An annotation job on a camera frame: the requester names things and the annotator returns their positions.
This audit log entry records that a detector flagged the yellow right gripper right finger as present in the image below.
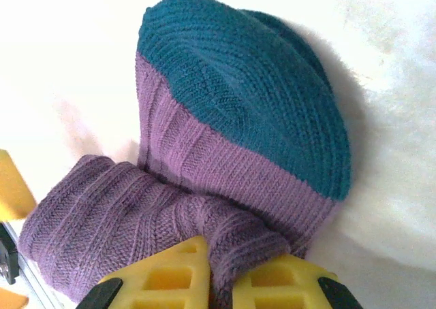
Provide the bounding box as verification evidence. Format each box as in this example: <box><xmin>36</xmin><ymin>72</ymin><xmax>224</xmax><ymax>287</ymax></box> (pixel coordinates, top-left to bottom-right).
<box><xmin>231</xmin><ymin>254</ymin><xmax>364</xmax><ymax>309</ymax></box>

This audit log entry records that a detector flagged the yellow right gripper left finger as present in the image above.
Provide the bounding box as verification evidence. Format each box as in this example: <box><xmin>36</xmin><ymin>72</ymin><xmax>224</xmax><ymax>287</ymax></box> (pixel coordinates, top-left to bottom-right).
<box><xmin>76</xmin><ymin>235</ymin><xmax>212</xmax><ymax>309</ymax></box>

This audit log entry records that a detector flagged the purple sock teal toe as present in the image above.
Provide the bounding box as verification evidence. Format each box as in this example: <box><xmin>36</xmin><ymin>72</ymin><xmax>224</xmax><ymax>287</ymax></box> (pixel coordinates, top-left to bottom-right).
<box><xmin>251</xmin><ymin>7</ymin><xmax>343</xmax><ymax>95</ymax></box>
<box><xmin>18</xmin><ymin>0</ymin><xmax>352</xmax><ymax>305</ymax></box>

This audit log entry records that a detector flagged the long aluminium mounting rail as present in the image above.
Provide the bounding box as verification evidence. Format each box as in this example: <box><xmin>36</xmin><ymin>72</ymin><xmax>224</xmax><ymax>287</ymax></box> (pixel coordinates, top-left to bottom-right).
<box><xmin>16</xmin><ymin>249</ymin><xmax>69</xmax><ymax>309</ymax></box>

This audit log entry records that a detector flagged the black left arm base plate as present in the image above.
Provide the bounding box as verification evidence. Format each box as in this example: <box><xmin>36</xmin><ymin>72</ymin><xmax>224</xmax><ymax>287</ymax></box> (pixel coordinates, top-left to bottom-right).
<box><xmin>0</xmin><ymin>220</ymin><xmax>18</xmax><ymax>285</ymax></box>

